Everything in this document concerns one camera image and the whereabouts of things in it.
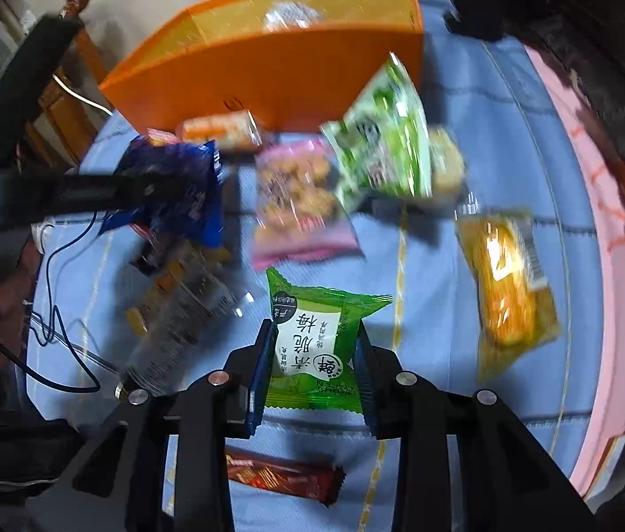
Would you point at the person left hand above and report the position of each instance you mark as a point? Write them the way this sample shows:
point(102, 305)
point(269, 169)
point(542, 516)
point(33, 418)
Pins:
point(13, 292)

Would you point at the pink biscuit bag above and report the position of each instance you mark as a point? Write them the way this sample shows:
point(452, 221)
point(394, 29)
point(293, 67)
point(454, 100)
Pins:
point(299, 217)

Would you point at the pink table mat edge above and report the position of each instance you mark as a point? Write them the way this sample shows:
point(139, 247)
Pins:
point(600, 468)

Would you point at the red wafer bar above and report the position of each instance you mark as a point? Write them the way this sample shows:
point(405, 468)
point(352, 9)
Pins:
point(318, 481)

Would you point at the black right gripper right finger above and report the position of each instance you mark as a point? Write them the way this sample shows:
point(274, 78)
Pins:
point(376, 370)

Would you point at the green jelly drink pouch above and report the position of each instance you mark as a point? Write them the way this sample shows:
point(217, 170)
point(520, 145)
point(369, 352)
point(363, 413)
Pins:
point(381, 144)

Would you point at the yellow wrapped cake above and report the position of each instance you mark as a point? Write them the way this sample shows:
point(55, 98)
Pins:
point(515, 302)

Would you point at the clear wrapped sandwich cake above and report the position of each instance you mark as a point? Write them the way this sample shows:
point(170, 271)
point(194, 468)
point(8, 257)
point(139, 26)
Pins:
point(235, 131)

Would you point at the light blue tablecloth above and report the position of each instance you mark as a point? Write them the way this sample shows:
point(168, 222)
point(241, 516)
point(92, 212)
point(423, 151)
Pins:
point(475, 454)

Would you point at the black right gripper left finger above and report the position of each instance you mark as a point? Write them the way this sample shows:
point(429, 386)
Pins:
point(249, 369)

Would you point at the orange cardboard box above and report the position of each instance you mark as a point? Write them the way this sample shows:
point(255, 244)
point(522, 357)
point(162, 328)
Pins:
point(293, 64)

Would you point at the red noodle snack bag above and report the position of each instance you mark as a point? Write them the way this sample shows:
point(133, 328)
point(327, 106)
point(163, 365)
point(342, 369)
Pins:
point(159, 138)

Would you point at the round pastry clear packet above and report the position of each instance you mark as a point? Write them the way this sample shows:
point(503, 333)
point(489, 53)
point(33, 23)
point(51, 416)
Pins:
point(448, 166)

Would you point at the yellow peanut bar packet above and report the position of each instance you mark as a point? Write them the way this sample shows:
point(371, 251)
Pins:
point(167, 278)

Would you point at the clear barcode snack packet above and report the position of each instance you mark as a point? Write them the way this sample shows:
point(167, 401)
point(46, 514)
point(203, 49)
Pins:
point(161, 359)

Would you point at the blue cookie bag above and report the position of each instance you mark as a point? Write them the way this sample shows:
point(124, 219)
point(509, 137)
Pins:
point(176, 193)

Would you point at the small green plum packet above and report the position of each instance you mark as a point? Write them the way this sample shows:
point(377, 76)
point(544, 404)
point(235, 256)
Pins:
point(317, 331)

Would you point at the brown wooden chair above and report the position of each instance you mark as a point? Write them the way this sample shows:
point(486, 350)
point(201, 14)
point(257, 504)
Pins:
point(63, 108)

